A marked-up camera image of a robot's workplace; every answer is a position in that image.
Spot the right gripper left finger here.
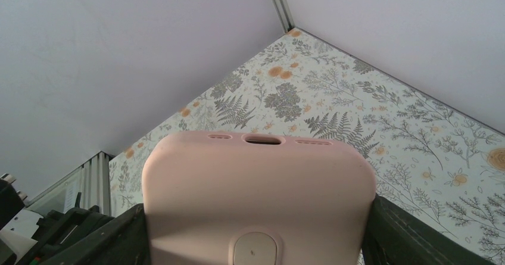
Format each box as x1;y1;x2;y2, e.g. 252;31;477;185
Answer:
42;203;151;265

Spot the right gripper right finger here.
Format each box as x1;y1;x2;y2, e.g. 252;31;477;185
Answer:
361;195;492;264

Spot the pink phone case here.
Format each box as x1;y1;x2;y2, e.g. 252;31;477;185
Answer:
142;131;376;264

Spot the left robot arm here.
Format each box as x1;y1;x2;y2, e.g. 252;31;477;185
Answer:
1;173;113;264

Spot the floral patterned table mat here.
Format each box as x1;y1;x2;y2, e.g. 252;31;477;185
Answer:
109;29;504;264

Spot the aluminium rail frame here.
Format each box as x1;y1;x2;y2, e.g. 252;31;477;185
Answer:
27;152;111;216

